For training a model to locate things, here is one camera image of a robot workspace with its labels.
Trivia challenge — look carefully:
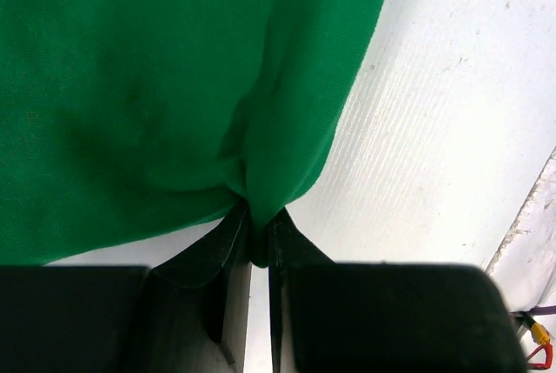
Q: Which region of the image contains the green t shirt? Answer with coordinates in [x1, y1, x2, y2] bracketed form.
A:
[1, 0, 384, 267]

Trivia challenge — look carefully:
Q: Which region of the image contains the yellow and red connector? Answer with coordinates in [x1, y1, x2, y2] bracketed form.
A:
[523, 314, 553, 371]

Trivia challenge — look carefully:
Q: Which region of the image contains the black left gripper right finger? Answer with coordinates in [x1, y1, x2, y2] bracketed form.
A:
[267, 211, 526, 372]

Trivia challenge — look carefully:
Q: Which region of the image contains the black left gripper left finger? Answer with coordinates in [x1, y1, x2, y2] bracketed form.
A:
[1, 203, 251, 372]

